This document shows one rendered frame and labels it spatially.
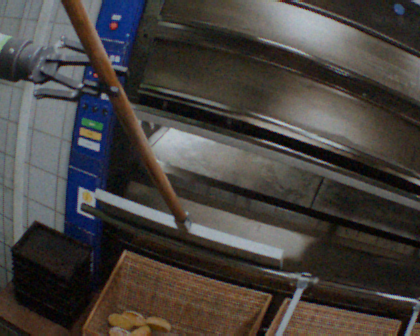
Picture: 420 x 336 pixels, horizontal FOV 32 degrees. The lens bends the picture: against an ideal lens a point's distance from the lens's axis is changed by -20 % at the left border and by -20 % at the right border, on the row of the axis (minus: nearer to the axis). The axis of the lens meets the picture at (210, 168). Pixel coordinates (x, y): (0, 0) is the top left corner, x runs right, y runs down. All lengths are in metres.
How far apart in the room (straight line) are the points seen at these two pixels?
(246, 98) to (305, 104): 0.19
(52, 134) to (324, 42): 1.07
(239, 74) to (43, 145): 0.81
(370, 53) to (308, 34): 0.23
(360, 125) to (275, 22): 0.43
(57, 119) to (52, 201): 0.34
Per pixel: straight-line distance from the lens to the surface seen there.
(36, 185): 3.11
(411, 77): 2.53
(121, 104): 1.46
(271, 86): 2.64
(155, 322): 2.96
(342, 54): 2.53
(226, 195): 2.79
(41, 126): 2.99
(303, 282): 2.43
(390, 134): 2.60
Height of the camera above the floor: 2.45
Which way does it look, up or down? 26 degrees down
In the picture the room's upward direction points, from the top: 12 degrees clockwise
